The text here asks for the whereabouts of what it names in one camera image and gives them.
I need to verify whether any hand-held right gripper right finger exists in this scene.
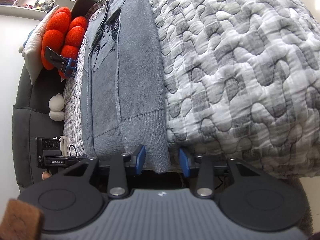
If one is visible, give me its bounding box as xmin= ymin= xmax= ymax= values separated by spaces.
xmin=179 ymin=148 xmax=258 ymax=198

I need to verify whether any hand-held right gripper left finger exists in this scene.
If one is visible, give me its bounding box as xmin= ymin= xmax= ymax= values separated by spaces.
xmin=62 ymin=144 xmax=147 ymax=198

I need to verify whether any grey knit sweater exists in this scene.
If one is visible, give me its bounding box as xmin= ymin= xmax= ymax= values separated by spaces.
xmin=79 ymin=0 xmax=172 ymax=173

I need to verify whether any grey sofa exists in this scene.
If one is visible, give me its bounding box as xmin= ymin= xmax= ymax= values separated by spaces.
xmin=12 ymin=0 xmax=125 ymax=188

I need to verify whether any brown fuzzy cloth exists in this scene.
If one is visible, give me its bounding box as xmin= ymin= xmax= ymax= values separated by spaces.
xmin=0 ymin=198 xmax=45 ymax=240

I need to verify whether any blue chair-shaped phone stand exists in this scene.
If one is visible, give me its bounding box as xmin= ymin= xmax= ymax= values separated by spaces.
xmin=60 ymin=57 xmax=77 ymax=78

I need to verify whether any black smartphone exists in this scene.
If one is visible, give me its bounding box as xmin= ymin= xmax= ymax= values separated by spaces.
xmin=44 ymin=46 xmax=69 ymax=70

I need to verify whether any white pillow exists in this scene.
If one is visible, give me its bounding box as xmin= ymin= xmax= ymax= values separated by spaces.
xmin=19 ymin=5 xmax=59 ymax=85

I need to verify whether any grey checked quilted blanket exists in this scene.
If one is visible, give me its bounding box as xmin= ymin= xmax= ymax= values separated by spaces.
xmin=62 ymin=0 xmax=320 ymax=179

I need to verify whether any red plush cushion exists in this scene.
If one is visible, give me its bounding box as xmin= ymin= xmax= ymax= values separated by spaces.
xmin=41 ymin=7 xmax=88 ymax=79

